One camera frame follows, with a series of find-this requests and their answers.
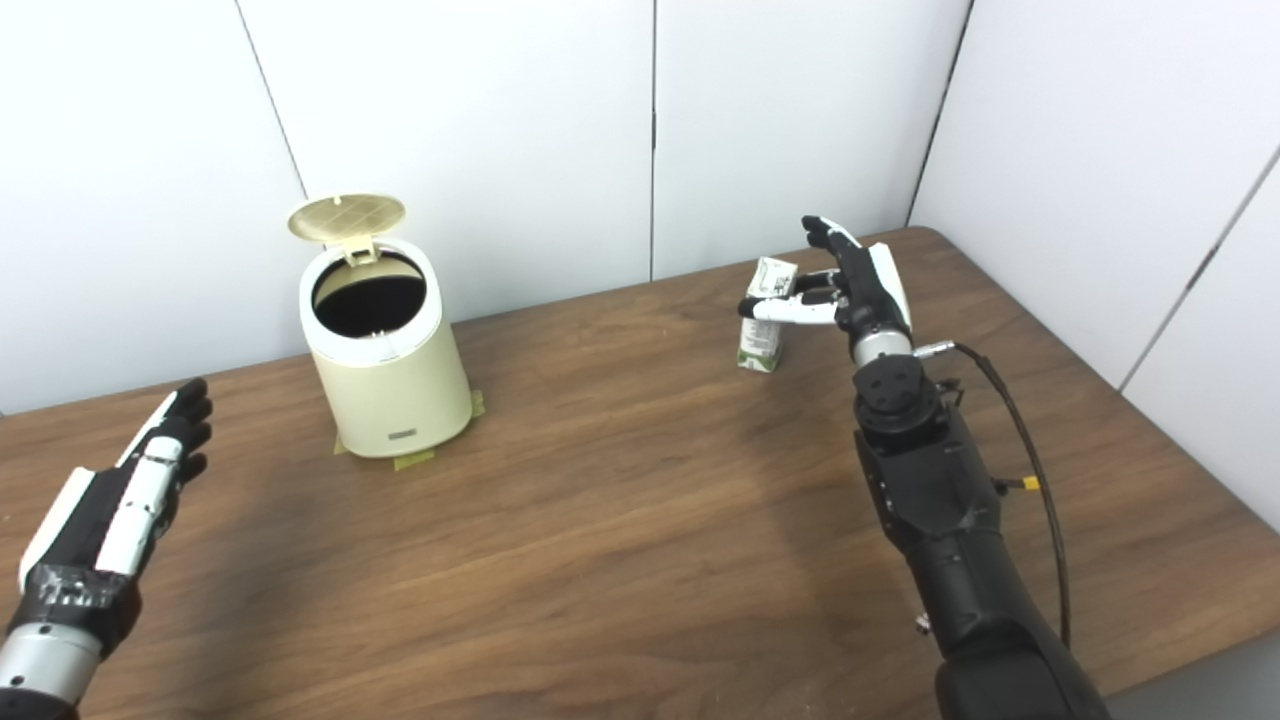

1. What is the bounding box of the round cream bin lid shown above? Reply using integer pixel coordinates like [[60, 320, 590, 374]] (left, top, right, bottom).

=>
[[288, 194, 407, 266]]

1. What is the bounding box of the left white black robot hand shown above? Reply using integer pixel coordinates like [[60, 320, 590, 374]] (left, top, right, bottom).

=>
[[8, 378, 214, 656]]

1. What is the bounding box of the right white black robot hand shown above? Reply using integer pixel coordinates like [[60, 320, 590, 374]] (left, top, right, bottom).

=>
[[738, 215, 914, 341]]

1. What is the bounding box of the green white milk carton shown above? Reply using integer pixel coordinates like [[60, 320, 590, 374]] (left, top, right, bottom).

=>
[[737, 257, 799, 373]]

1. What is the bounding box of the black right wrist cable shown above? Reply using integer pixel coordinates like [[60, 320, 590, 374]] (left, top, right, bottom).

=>
[[912, 340, 1073, 649]]

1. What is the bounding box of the cream-colored bin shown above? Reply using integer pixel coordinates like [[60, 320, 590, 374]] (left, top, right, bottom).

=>
[[298, 235, 473, 459]]

